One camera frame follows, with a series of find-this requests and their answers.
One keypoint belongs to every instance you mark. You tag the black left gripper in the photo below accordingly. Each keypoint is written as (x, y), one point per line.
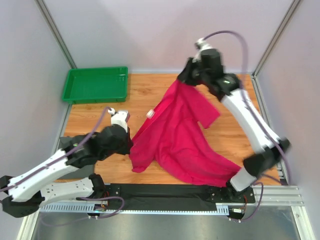
(127, 148)

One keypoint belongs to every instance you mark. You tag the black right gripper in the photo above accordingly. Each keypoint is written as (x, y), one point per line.
(185, 75)

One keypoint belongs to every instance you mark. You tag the magenta t shirt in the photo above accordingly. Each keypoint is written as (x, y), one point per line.
(173, 138)

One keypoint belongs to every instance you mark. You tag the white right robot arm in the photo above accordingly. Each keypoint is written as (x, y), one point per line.
(267, 146)

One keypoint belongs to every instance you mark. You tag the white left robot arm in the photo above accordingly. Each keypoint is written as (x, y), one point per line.
(37, 188)

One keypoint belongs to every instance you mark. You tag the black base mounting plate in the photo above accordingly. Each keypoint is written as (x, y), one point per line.
(203, 192)

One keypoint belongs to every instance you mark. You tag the green plastic tray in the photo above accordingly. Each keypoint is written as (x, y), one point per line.
(96, 85)

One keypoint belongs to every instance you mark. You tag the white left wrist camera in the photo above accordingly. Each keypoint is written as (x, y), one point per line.
(120, 118)

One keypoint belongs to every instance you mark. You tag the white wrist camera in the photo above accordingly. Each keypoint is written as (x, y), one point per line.
(201, 45)
(120, 118)

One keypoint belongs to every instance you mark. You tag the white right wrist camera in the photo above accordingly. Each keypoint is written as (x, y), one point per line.
(201, 45)

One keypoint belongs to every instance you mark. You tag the right aluminium corner post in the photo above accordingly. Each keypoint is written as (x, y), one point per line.
(293, 7)

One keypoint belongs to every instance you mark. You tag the aluminium corner post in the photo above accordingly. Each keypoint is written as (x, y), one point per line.
(293, 7)
(55, 31)

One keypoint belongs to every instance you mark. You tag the aluminium front frame rail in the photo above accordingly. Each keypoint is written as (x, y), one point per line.
(176, 212)

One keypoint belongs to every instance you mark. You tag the left aluminium corner post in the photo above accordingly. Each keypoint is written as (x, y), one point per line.
(55, 31)

